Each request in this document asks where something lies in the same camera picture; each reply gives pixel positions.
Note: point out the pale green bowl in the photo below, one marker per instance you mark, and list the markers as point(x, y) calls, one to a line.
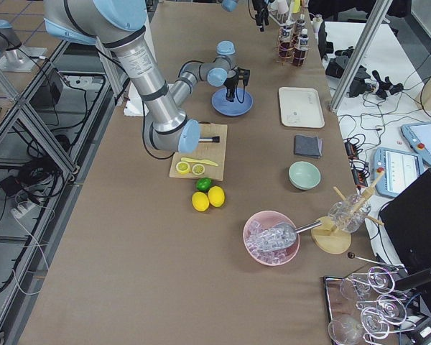
point(304, 175)

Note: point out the lemon half left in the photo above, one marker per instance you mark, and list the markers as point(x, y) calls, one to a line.
point(182, 167)

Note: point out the blue teach pendant near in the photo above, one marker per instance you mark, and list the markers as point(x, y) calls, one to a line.
point(395, 170)

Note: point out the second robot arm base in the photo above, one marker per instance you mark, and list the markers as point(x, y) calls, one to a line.
point(14, 56)

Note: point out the dark sauce bottle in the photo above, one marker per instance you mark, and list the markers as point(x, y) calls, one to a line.
point(301, 48)

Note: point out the lemon half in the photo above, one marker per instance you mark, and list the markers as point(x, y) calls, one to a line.
point(182, 167)
point(198, 169)

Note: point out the yellow lemon left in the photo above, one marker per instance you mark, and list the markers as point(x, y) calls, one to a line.
point(200, 201)

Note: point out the yellow plastic knife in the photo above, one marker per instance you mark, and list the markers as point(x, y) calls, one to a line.
point(202, 161)

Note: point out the blue teach pendant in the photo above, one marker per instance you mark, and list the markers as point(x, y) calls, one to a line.
point(419, 138)
point(395, 170)

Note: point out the metal tray with glasses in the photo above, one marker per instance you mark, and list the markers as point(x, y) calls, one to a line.
point(372, 307)

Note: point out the copper wire bottle basket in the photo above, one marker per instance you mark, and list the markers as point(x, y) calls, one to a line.
point(286, 42)

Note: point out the yellow lemon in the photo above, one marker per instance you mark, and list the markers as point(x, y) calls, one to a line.
point(200, 201)
point(216, 196)

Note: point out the black laptop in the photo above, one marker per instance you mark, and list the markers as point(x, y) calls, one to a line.
point(407, 221)

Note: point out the folded grey cloth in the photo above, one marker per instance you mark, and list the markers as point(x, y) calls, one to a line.
point(308, 146)

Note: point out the yellow lemon right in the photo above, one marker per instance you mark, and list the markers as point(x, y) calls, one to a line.
point(216, 196)

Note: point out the lemon half right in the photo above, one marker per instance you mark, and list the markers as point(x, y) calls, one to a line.
point(198, 169)

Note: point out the wooden glass stand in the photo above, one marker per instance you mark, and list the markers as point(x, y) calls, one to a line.
point(329, 237)

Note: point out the clear glass mug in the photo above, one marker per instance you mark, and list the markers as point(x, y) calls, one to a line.
point(348, 215)

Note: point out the blue round plate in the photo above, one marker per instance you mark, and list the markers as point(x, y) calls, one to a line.
point(240, 105)

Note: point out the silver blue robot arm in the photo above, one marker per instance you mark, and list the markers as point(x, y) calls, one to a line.
point(120, 26)

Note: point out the pink bowl with ice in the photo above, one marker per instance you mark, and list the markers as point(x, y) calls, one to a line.
point(256, 238)

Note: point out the blue teach pendant far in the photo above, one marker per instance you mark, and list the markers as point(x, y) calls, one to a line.
point(419, 138)

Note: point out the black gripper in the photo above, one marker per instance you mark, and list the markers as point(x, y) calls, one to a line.
point(230, 82)

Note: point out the green lime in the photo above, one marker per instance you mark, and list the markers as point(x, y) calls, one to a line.
point(204, 184)

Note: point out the aluminium frame post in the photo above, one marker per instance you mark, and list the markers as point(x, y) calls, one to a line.
point(370, 29)

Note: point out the wooden cutting board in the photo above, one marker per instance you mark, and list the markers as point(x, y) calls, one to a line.
point(213, 151)

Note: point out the cream rectangular tray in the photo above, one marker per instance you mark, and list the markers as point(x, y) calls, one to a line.
point(300, 107)

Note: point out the metal ice scoop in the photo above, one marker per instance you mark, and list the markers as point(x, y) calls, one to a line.
point(285, 235)

